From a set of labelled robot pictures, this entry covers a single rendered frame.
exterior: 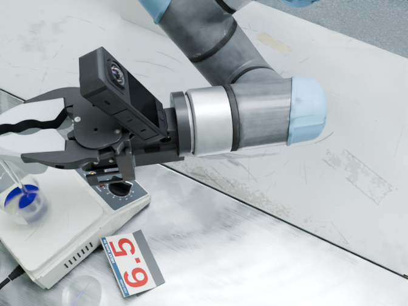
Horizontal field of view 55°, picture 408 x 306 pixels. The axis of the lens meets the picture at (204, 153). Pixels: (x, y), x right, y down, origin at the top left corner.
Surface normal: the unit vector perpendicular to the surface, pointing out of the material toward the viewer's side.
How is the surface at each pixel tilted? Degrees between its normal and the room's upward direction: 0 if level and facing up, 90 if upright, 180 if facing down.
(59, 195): 0
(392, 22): 0
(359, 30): 0
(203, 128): 45
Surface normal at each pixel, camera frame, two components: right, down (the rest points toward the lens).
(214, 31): 0.42, 0.36
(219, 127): 0.18, 0.24
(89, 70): -0.40, -0.36
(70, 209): 0.08, -0.51
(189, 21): -0.03, 0.72
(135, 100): 0.90, -0.33
